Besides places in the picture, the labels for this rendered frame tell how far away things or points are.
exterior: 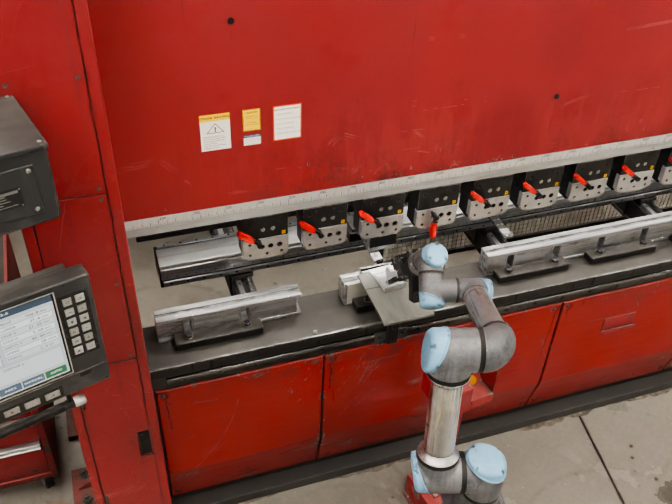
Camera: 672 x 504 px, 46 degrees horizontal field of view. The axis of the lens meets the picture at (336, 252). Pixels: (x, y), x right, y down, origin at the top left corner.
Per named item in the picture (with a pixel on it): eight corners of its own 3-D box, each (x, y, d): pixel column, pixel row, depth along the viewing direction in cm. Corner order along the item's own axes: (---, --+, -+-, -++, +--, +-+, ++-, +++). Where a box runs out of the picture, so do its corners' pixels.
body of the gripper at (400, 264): (409, 254, 262) (423, 246, 251) (417, 279, 261) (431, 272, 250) (389, 259, 259) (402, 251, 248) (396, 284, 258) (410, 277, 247)
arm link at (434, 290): (458, 306, 233) (457, 270, 235) (420, 306, 232) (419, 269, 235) (453, 310, 240) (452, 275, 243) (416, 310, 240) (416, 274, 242)
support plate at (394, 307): (384, 326, 258) (384, 324, 258) (357, 276, 277) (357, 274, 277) (434, 315, 263) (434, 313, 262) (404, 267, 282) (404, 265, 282)
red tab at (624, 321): (603, 334, 322) (607, 322, 318) (600, 330, 323) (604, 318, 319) (634, 326, 326) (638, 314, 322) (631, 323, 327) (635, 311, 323)
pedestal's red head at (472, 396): (444, 420, 271) (451, 385, 259) (420, 388, 281) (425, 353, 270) (491, 401, 278) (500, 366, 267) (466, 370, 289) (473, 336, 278)
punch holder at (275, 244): (243, 261, 253) (241, 220, 242) (237, 245, 259) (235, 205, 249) (288, 253, 257) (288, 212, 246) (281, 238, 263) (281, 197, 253)
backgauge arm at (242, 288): (244, 334, 288) (242, 306, 279) (209, 232, 335) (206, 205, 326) (265, 330, 290) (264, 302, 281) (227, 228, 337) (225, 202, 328)
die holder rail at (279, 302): (158, 343, 265) (155, 323, 259) (156, 331, 269) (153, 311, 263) (301, 314, 278) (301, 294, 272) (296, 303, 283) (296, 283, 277)
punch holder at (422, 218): (415, 230, 269) (420, 190, 258) (405, 216, 275) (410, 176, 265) (454, 223, 273) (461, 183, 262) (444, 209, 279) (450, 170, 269)
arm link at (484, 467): (505, 503, 221) (513, 475, 213) (458, 503, 221) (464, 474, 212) (497, 467, 231) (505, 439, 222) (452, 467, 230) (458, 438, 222)
